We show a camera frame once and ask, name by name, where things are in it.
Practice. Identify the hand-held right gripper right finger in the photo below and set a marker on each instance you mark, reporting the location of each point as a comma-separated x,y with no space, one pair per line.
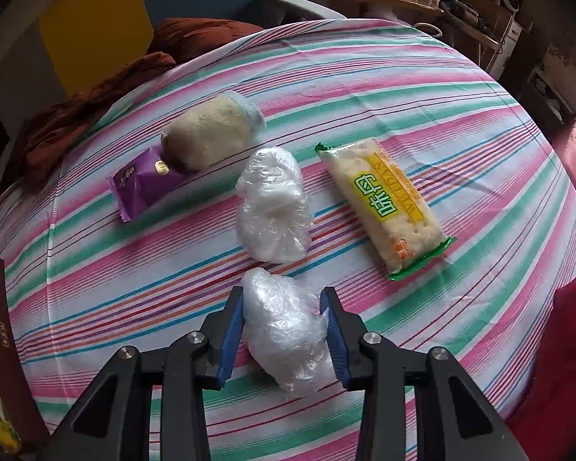
333,336

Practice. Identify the purple snack packet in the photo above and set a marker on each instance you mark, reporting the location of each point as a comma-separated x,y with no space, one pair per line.
144,182

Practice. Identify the gold tin box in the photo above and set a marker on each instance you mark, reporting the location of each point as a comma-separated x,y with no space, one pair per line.
5,326

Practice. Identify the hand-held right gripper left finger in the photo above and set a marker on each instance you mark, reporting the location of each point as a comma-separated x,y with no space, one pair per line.
230,336

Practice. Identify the cardboard box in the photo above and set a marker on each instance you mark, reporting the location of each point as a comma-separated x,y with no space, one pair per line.
489,14

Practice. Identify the white bed side rail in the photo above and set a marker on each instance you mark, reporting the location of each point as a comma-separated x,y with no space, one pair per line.
297,2

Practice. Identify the brown blanket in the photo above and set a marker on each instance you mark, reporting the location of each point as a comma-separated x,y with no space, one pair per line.
77,115

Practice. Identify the yellow-label cracker packet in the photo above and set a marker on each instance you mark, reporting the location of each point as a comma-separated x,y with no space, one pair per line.
389,201

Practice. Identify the clear plastic bag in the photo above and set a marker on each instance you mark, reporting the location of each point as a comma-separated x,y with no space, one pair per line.
283,331
273,206

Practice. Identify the grey yellow blue headboard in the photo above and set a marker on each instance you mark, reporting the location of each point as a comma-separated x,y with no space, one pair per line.
91,14

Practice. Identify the red cloth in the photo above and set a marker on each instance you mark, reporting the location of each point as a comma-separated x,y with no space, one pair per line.
561,355

